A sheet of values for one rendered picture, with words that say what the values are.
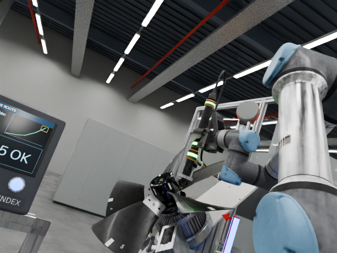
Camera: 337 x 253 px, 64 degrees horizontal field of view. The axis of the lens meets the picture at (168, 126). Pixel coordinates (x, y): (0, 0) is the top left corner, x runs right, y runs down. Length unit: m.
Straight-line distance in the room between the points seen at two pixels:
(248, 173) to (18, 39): 13.59
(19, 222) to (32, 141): 0.17
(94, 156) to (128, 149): 0.81
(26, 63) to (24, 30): 1.49
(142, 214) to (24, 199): 0.67
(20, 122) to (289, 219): 0.48
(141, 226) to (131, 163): 5.59
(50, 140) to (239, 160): 0.61
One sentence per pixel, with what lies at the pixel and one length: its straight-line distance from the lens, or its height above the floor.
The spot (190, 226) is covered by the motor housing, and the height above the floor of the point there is 1.08.
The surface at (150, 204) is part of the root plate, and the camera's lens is 1.19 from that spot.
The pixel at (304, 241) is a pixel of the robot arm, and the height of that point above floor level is 1.20.
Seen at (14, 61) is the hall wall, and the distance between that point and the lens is 13.86.
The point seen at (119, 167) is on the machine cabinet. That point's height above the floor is 1.21.
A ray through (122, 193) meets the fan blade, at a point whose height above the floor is 1.09.
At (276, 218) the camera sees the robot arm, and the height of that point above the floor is 1.22.
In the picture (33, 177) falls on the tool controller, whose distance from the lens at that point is 0.56.
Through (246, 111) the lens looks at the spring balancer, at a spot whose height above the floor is 1.87.
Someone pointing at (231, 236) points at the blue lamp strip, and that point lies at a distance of 0.89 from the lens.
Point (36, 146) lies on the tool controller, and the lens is 0.56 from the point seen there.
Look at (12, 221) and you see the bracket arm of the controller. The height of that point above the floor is 1.04.
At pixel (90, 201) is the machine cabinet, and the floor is 0.27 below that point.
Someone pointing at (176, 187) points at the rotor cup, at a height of 1.21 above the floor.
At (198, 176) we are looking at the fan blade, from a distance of 1.26.
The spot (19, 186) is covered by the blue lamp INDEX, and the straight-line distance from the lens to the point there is 0.54.
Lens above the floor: 1.21
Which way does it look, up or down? 12 degrees up
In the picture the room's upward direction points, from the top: 21 degrees clockwise
